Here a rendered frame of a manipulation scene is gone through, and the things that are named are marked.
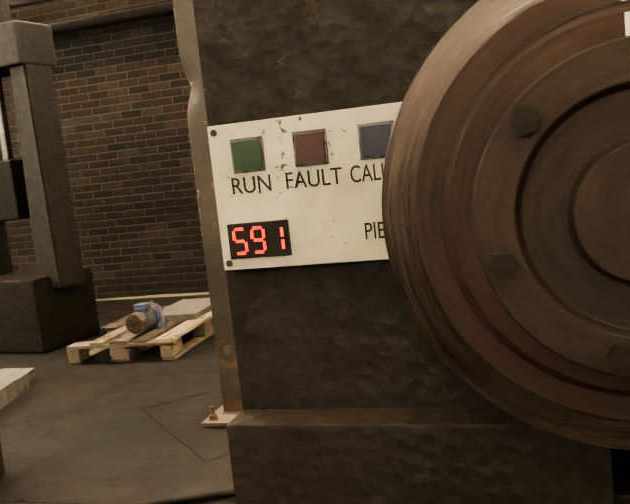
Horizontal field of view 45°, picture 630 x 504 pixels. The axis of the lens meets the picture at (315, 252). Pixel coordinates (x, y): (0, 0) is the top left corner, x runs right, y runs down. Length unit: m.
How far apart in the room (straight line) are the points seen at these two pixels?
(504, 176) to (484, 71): 0.12
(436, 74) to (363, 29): 0.20
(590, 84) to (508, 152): 0.08
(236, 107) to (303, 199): 0.15
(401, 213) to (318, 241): 0.19
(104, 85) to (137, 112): 0.44
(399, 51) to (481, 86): 0.21
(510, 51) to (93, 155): 7.47
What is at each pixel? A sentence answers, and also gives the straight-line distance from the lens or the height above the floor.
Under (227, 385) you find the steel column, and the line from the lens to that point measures 3.76.
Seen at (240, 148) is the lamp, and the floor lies 1.21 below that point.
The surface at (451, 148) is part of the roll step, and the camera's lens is 0.73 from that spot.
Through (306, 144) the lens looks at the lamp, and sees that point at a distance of 0.91.
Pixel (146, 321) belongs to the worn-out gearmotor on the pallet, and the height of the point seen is 0.24.
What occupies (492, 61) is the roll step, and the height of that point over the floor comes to 1.26.
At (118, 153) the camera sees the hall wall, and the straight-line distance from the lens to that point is 7.94.
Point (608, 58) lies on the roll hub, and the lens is 0.67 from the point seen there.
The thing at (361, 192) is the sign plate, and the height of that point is 1.14.
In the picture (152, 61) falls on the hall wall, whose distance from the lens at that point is 7.78.
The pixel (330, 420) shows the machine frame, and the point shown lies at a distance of 0.95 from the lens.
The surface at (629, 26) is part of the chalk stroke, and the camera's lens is 0.72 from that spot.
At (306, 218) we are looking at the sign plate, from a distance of 0.92.
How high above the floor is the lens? 1.18
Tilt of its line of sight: 7 degrees down
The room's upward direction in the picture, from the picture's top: 6 degrees counter-clockwise
